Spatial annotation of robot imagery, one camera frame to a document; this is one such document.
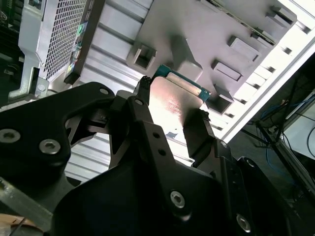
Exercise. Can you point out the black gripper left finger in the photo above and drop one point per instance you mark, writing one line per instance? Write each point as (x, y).
(157, 152)

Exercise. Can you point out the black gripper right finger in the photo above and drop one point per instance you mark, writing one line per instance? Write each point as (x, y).
(229, 196)

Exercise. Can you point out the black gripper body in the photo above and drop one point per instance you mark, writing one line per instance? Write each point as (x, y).
(110, 209)

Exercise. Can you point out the silver CPU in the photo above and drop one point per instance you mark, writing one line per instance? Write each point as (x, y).
(169, 103)

